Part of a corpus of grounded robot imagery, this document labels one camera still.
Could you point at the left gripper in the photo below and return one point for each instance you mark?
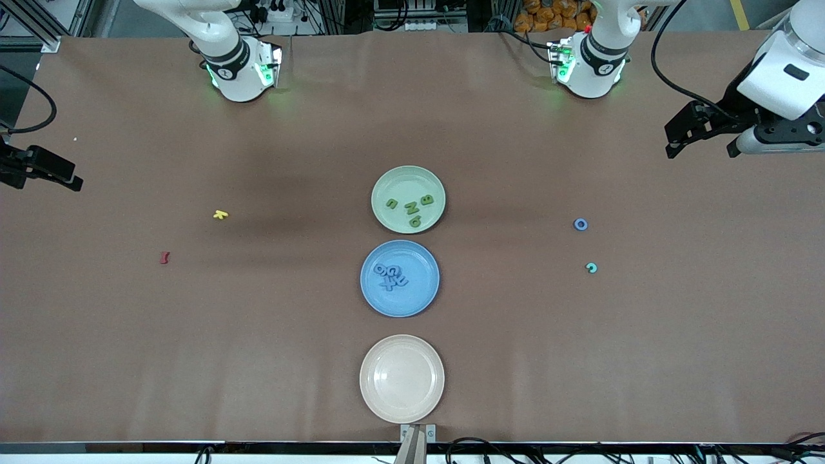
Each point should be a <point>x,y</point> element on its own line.
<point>734,105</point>

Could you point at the green foam letter B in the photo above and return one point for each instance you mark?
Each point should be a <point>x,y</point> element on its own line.
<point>415,223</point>
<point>427,200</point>

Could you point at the green foam letter N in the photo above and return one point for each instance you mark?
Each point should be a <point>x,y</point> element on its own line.
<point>411,207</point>

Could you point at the blue foam letter Q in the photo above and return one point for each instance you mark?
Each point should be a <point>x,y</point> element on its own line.
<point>376,269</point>

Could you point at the blue foam letter E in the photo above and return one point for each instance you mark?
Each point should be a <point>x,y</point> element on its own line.
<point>403,281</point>

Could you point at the blue foam letter X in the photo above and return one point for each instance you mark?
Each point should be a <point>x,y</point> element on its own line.
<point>387,285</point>

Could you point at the blue foam letter G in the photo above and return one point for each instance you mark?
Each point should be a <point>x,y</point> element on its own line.
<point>394,270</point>

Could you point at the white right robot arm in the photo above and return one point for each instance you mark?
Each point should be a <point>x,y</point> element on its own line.
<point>232,64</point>

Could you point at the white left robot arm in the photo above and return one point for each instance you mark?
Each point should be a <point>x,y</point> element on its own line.
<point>590,71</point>

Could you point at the blue foam letter O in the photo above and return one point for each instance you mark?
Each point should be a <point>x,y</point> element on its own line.
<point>575,224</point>

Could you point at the bag of orange fruit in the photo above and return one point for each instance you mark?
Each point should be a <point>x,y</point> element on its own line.
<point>554,16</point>

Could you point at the white power strip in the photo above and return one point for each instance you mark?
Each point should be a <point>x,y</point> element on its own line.
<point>425,26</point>

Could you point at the pale green round plate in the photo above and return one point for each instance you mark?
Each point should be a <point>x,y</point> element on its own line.
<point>403,183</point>

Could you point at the blue round plate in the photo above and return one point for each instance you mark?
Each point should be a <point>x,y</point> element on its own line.
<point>399,303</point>

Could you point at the beige round plate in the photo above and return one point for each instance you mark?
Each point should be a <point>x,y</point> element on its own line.
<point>401,379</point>

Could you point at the metal table edge bracket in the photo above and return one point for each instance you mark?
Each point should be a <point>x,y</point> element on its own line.
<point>417,433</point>

